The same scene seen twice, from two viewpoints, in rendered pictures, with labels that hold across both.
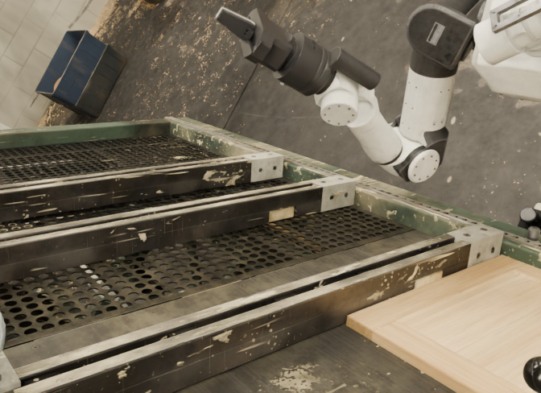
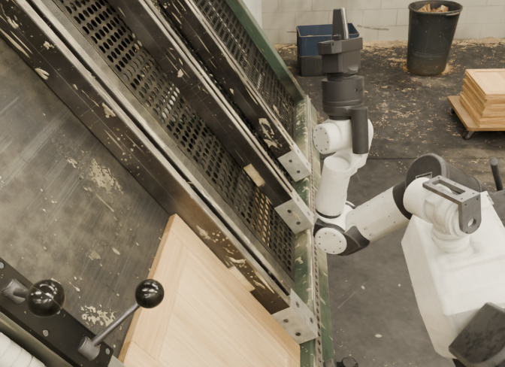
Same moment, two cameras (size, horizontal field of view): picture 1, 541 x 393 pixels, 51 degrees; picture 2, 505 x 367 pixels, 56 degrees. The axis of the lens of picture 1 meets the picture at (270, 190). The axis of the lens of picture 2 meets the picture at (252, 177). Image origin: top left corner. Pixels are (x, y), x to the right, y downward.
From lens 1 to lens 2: 0.36 m
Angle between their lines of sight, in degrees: 14
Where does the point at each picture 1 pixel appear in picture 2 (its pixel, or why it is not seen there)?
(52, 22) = (354, 13)
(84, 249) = (149, 36)
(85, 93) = (313, 59)
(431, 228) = (299, 290)
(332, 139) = not seen: hidden behind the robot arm
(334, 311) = (173, 199)
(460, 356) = (174, 295)
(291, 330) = (141, 168)
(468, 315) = (220, 308)
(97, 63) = not seen: hidden behind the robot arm
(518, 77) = (415, 244)
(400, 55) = not seen: hidden behind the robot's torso
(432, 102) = (378, 215)
